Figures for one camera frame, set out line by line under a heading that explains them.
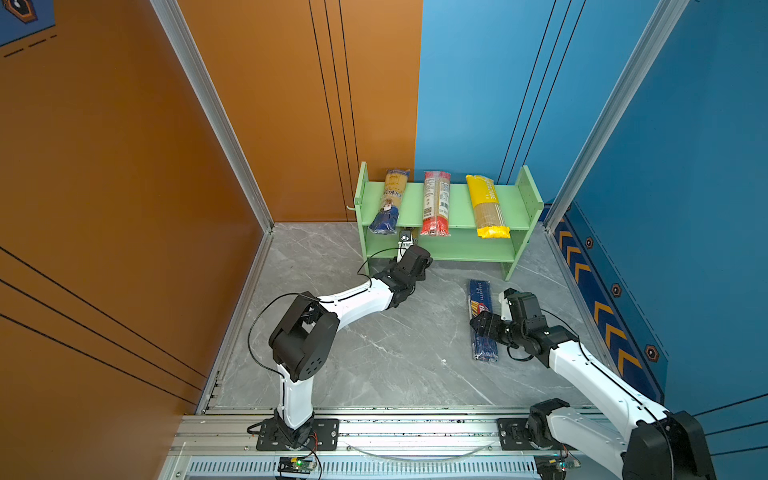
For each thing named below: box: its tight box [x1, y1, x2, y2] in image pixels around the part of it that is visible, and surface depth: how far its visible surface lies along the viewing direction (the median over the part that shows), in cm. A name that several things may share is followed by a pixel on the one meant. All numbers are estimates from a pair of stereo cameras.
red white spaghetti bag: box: [420, 170, 452, 236], surface depth 84 cm
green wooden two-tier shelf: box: [355, 161, 544, 281], surface depth 90 cm
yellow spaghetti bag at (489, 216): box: [466, 175, 511, 239], surface depth 84 cm
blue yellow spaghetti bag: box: [369, 169, 410, 235], surface depth 86 cm
